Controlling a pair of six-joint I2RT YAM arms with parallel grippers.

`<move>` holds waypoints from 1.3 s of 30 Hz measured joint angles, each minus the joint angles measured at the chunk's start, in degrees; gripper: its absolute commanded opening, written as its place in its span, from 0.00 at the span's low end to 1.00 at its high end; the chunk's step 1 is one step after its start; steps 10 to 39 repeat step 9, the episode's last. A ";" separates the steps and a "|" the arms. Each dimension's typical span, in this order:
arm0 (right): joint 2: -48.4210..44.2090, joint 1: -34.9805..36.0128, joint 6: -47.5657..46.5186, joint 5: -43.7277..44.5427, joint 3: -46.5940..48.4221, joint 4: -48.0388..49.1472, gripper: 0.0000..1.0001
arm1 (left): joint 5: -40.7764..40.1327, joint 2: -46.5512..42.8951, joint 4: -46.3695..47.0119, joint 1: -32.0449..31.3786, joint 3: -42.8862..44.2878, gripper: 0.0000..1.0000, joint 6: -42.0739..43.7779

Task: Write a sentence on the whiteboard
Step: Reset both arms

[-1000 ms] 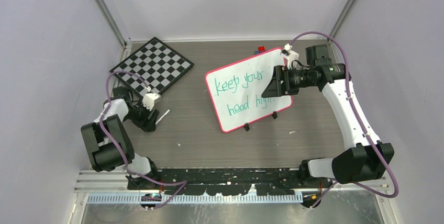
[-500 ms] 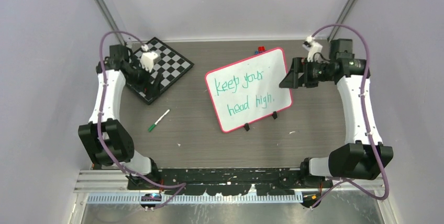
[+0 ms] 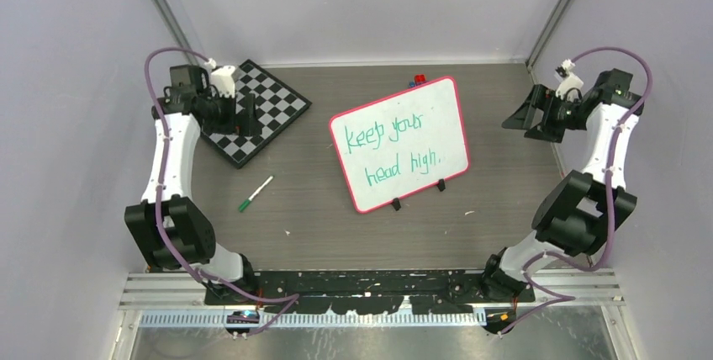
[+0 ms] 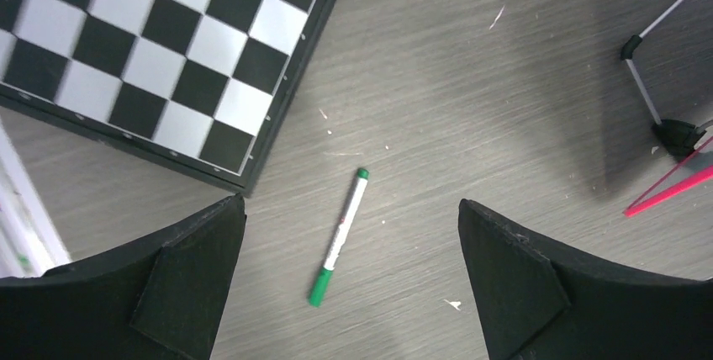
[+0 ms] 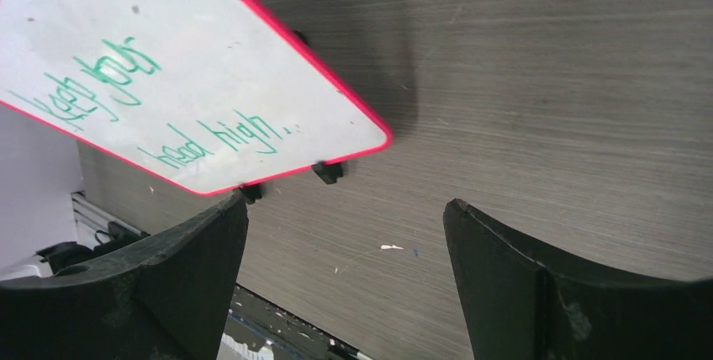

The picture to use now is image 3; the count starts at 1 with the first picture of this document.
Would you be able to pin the slotted grey cable duct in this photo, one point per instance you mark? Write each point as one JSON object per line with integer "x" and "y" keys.
{"x": 253, "y": 319}

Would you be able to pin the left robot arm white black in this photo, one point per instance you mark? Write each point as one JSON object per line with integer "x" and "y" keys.
{"x": 170, "y": 230}

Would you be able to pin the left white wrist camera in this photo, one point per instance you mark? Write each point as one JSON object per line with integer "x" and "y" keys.
{"x": 223, "y": 78}

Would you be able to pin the blue red toy figure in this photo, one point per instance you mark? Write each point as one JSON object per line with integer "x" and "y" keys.
{"x": 418, "y": 80}

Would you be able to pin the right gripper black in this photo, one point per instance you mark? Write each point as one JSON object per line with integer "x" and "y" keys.
{"x": 539, "y": 97}

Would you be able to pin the green whiteboard marker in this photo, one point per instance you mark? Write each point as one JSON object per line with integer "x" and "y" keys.
{"x": 253, "y": 195}

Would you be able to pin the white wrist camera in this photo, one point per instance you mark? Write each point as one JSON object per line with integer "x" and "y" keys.
{"x": 223, "y": 78}
{"x": 570, "y": 85}

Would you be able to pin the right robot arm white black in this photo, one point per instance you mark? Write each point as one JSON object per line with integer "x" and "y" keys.
{"x": 588, "y": 205}

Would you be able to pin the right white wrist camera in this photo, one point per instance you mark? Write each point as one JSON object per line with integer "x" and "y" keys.
{"x": 570, "y": 85}

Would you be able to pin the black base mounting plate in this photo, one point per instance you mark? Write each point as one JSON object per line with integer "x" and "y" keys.
{"x": 374, "y": 292}

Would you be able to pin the whiteboard with red frame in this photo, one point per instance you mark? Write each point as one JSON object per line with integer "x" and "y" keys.
{"x": 401, "y": 144}

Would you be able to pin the black and white chessboard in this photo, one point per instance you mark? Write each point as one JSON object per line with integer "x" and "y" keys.
{"x": 277, "y": 106}

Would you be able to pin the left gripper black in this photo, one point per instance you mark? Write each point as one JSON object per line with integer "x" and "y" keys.
{"x": 245, "y": 124}

